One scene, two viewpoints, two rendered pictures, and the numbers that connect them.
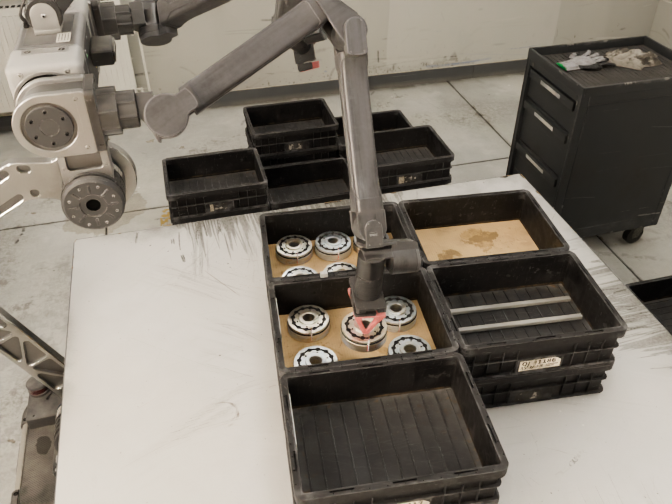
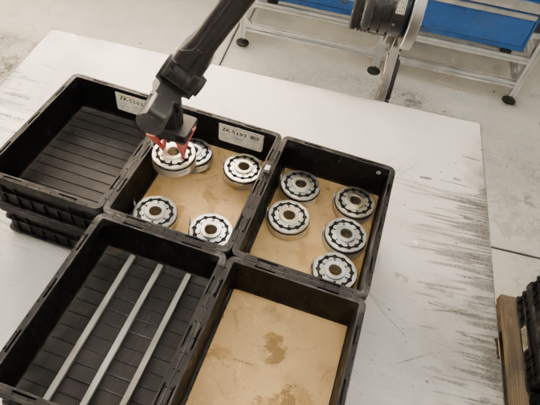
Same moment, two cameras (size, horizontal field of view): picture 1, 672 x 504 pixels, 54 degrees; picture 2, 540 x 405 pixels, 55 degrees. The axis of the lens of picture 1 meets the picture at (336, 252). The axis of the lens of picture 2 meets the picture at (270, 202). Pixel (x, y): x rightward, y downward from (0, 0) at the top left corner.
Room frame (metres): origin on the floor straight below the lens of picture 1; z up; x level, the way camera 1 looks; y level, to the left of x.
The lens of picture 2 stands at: (1.56, -0.77, 1.83)
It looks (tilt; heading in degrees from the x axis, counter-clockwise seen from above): 50 degrees down; 110
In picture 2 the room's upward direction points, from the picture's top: 9 degrees clockwise
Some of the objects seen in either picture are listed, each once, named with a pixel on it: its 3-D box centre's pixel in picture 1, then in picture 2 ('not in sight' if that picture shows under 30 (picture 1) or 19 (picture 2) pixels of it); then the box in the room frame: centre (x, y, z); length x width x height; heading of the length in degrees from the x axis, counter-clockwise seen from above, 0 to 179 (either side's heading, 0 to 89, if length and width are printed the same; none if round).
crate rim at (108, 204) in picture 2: (358, 318); (199, 172); (1.12, -0.05, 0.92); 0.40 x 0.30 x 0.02; 99
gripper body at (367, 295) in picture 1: (368, 285); (169, 115); (1.05, -0.07, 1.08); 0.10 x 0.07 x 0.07; 9
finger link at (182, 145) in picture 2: not in sight; (177, 139); (1.06, -0.06, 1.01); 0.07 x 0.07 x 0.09; 9
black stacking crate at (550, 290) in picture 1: (517, 314); (120, 326); (1.18, -0.45, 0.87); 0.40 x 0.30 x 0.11; 99
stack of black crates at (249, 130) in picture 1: (291, 157); not in sight; (2.81, 0.22, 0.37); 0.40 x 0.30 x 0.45; 105
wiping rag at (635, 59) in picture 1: (633, 56); not in sight; (2.80, -1.31, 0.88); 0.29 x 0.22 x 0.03; 105
